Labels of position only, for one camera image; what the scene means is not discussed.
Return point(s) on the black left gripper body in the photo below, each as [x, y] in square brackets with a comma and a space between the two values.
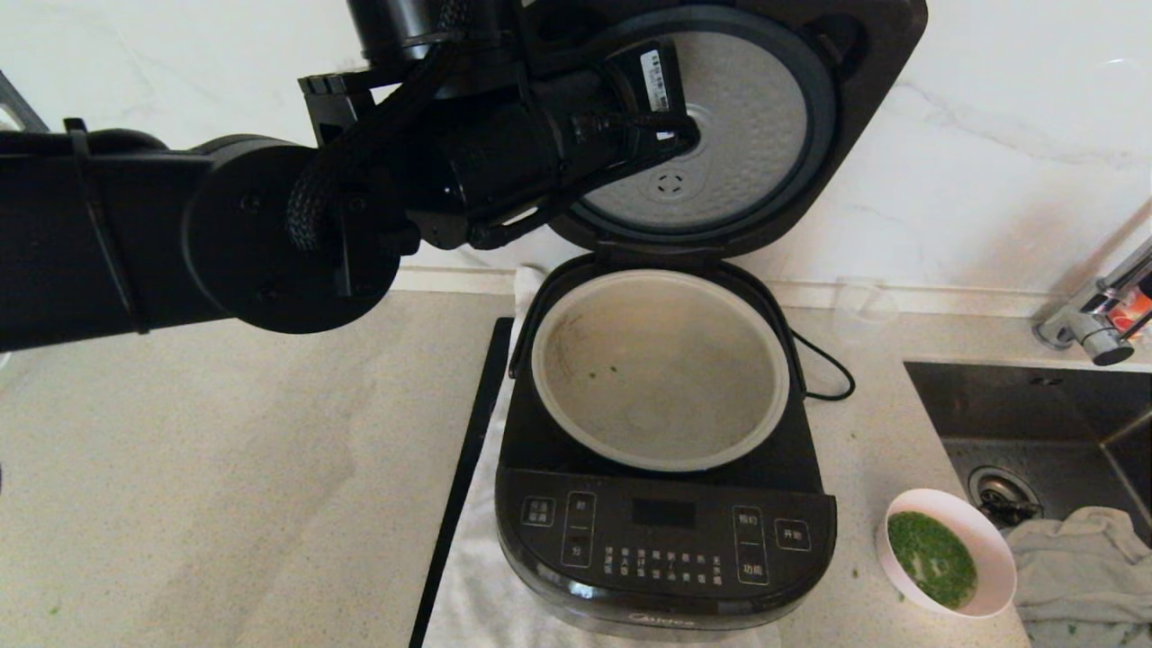
[531, 153]

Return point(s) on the black flat strip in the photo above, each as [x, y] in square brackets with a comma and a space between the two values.
[468, 450]

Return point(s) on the white towel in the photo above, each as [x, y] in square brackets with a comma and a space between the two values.
[468, 585]

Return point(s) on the chrome faucet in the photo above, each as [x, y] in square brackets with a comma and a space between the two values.
[1102, 342]

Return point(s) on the white round bowl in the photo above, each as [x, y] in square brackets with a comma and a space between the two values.
[994, 551]

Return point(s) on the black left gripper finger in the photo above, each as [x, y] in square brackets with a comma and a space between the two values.
[666, 139]

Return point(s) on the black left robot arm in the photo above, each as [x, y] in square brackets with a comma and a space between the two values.
[90, 234]

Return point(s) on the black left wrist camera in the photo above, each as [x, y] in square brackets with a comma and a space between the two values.
[648, 76]

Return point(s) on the metal sink drain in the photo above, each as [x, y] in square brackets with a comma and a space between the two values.
[997, 490]

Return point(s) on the orange object behind faucet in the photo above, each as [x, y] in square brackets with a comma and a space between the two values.
[1132, 315]

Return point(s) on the grey inner cooking pot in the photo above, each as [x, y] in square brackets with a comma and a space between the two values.
[661, 378]

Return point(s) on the stainless steel sink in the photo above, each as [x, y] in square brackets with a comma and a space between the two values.
[1035, 405]

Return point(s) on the grey crumpled cloth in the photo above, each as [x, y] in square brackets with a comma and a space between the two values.
[1080, 576]

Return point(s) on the chopped green vegetables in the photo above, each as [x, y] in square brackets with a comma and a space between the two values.
[931, 558]

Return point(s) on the clear plastic cup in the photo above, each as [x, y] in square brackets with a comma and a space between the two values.
[864, 310]

